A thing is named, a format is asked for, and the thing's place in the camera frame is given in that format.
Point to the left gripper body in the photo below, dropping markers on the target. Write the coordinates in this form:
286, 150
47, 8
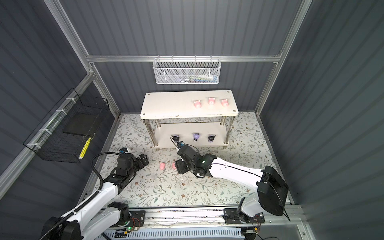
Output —
137, 165

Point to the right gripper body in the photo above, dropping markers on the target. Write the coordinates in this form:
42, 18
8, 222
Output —
183, 166

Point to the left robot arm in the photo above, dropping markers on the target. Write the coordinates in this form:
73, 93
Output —
67, 227

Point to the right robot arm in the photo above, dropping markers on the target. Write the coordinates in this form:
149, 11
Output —
269, 190

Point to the white two-tier shelf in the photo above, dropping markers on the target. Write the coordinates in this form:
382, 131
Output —
173, 113

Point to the yellow marker pen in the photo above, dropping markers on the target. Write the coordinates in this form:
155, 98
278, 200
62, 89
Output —
85, 148

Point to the markers in white basket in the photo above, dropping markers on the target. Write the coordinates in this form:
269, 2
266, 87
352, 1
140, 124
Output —
202, 79

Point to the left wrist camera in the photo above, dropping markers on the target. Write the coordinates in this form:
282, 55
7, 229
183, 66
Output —
123, 150

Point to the black wire basket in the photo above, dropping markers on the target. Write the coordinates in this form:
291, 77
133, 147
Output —
63, 136

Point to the white wire basket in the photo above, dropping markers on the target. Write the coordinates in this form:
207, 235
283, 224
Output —
168, 73

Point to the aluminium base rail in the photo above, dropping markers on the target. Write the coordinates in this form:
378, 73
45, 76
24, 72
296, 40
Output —
183, 217

